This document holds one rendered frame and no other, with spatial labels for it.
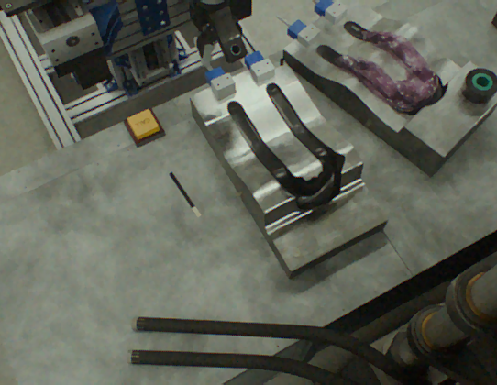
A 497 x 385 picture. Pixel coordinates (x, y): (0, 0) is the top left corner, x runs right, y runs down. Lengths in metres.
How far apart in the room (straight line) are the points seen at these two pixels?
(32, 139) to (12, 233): 1.10
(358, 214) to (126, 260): 0.55
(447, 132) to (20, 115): 1.77
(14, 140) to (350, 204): 1.59
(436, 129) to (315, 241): 0.39
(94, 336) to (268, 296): 0.39
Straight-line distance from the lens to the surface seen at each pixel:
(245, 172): 1.41
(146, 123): 1.58
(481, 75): 1.60
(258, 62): 1.56
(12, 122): 2.70
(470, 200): 1.60
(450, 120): 1.55
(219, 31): 1.30
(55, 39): 1.57
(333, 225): 1.43
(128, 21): 1.81
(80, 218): 1.53
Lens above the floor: 2.18
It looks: 66 degrees down
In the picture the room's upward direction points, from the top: straight up
